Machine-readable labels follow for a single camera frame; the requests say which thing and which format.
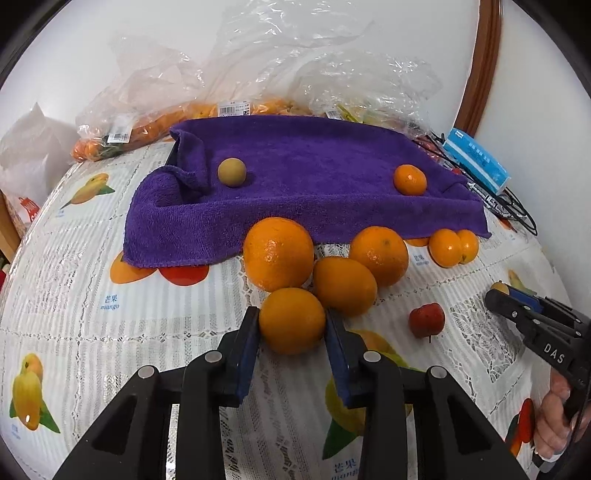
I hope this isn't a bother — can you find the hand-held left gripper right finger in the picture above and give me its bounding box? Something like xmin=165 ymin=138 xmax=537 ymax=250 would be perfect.
xmin=324 ymin=308 xmax=532 ymax=480

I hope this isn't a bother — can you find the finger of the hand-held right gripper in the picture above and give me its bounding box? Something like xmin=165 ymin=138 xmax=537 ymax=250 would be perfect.
xmin=484 ymin=290 xmax=544 ymax=341
xmin=505 ymin=285 xmax=579 ymax=325

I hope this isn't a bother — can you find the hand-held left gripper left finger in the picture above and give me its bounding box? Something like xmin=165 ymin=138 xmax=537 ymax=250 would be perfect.
xmin=52 ymin=306 xmax=262 ymax=480

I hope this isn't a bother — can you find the medium round orange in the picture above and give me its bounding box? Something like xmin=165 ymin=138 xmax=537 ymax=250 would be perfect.
xmin=259 ymin=287 xmax=327 ymax=355

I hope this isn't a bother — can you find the small tangerine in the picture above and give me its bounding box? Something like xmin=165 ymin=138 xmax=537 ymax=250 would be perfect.
xmin=428 ymin=228 xmax=464 ymax=268
xmin=393 ymin=164 xmax=428 ymax=196
xmin=457 ymin=229 xmax=479 ymax=265

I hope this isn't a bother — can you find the oblong orange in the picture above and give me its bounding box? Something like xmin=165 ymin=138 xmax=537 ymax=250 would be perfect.
xmin=312 ymin=256 xmax=378 ymax=318

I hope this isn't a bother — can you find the small red fruit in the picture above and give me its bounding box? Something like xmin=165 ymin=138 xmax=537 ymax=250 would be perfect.
xmin=409 ymin=302 xmax=446 ymax=343

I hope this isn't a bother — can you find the large round orange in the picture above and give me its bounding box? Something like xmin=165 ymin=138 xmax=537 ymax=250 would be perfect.
xmin=243 ymin=217 xmax=315 ymax=292

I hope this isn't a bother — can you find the purple towel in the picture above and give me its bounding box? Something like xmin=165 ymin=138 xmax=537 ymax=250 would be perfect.
xmin=122 ymin=115 xmax=492 ymax=268

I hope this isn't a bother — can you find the person's right hand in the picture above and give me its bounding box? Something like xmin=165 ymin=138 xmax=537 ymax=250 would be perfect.
xmin=532 ymin=370 xmax=576 ymax=456

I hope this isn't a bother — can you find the blue tissue pack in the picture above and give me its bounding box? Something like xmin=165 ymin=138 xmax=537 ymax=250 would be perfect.
xmin=442 ymin=128 xmax=513 ymax=195

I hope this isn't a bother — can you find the tan longan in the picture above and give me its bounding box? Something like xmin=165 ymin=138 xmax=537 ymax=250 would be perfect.
xmin=217 ymin=158 xmax=247 ymax=188

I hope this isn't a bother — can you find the clear bag of tangerines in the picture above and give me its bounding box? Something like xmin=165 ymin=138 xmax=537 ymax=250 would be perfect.
xmin=71 ymin=34 xmax=222 ymax=163

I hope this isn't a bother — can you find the clear bag of yellow fruit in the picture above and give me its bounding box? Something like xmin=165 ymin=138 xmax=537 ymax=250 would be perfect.
xmin=298 ymin=50 xmax=445 ymax=139

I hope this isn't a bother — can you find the clear bag of oranges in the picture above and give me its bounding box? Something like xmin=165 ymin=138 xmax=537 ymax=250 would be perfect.
xmin=198 ymin=0 xmax=319 ymax=118

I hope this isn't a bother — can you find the white plastic bag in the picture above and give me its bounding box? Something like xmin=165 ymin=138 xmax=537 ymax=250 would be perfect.
xmin=0 ymin=102 xmax=80 ymax=234

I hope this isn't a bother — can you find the black wire basket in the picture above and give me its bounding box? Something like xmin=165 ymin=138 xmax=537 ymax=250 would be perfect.
xmin=416 ymin=131 xmax=539 ymax=237

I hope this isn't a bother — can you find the brown wooden frame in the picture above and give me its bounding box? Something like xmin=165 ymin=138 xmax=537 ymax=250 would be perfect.
xmin=455 ymin=0 xmax=503 ymax=134

